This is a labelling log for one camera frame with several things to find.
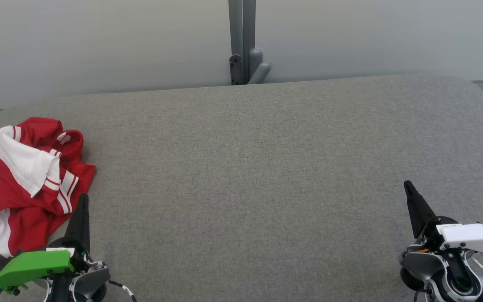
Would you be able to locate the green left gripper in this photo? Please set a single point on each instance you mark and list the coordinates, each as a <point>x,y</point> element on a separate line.
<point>32,266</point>

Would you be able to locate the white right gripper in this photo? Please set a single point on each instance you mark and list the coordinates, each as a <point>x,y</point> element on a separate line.
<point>472,237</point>

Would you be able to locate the red white-striped sports shirt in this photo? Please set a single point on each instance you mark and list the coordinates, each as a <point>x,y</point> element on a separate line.
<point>36,128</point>

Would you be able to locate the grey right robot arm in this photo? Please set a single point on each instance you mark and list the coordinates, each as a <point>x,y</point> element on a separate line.
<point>421,264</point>

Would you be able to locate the grey fabric sofa seat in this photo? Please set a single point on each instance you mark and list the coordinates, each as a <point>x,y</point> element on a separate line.
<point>245,188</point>

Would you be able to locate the grey diagonal support tube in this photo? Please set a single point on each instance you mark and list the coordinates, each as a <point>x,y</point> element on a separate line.
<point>260,69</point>

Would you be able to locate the grey metal upright post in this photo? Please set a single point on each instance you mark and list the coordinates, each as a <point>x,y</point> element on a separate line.
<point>241,29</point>

